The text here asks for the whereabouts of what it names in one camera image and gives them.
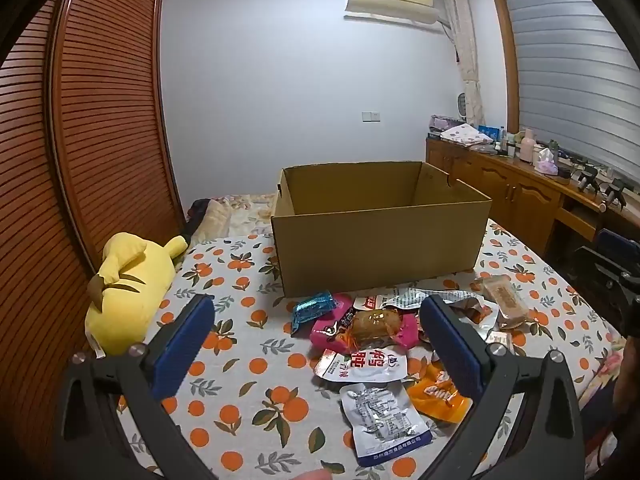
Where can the teal snack packet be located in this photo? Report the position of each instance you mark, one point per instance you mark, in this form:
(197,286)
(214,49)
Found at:
(312,307)

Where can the clear brown bread packet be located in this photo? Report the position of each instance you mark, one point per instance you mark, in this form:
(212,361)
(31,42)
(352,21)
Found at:
(372,325)

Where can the orange print bedsheet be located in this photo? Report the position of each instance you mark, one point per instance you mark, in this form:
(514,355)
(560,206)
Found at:
(250,400)

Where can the pink bottle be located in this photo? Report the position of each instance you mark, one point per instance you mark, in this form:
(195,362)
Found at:
(528,147)

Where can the dark chair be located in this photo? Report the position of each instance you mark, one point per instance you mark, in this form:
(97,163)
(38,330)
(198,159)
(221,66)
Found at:
(600,255)

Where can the black mini tripod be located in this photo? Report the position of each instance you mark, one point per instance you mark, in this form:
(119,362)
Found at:
(587,177)
(615,192)

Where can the pink snack packet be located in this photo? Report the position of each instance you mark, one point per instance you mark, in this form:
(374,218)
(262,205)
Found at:
(325,332)

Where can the white wall switch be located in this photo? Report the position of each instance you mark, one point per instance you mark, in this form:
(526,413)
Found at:
(370,116)

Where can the white red snack packet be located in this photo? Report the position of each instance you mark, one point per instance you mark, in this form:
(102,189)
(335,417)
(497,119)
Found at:
(360,365)

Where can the yellow plush toy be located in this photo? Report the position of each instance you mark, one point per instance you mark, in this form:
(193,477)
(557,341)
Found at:
(130,290)

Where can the dark cloth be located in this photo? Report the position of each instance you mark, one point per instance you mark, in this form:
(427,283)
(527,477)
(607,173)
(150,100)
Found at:
(197,208)

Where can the cream patterned curtain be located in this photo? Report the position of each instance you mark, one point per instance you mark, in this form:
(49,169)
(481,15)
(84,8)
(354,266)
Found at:
(467,60)

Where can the brown cardboard box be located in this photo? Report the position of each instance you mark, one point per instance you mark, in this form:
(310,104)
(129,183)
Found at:
(375,250)

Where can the beige cake packet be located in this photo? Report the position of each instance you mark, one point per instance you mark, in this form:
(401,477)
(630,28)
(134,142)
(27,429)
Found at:
(505,300)

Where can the pink tissue pack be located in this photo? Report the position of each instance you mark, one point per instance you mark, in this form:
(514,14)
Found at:
(546,164)

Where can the silver blue snack packet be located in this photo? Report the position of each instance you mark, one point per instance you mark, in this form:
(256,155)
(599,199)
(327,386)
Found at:
(382,420)

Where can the blue box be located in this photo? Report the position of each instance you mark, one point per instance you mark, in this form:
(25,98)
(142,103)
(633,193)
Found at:
(487,131)

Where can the small pale snack packet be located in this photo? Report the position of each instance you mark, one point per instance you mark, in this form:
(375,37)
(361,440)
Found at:
(500,340)

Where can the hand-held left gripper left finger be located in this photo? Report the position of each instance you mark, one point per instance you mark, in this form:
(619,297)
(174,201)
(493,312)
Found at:
(185,345)

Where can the orange snack packet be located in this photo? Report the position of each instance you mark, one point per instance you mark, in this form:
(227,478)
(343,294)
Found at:
(435,395)

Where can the grey window blind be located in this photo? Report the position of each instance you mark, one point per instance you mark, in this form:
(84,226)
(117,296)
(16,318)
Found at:
(565,75)

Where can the white green snack packet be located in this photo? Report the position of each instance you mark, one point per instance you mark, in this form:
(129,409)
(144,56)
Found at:
(407,297)

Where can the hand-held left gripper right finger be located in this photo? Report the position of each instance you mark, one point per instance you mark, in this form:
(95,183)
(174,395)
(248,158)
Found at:
(457,355)

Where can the folded floral cloth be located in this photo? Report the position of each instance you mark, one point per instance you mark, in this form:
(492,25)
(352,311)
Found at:
(467,134)

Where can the small red snack packet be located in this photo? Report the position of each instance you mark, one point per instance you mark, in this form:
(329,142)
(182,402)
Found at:
(367,303)

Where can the purple patterned bag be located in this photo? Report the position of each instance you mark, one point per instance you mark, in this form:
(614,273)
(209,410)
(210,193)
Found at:
(442,122)

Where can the floral blanket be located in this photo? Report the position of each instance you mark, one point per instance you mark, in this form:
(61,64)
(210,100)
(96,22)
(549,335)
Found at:
(230,215)

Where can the long wooden cabinet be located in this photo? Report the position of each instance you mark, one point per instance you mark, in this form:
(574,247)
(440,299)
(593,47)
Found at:
(525,200)

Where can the wooden louvred wardrobe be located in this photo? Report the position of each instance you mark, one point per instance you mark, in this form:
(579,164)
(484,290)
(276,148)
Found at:
(100,110)

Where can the white desk fan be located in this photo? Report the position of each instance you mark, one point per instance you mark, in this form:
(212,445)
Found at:
(463,106)

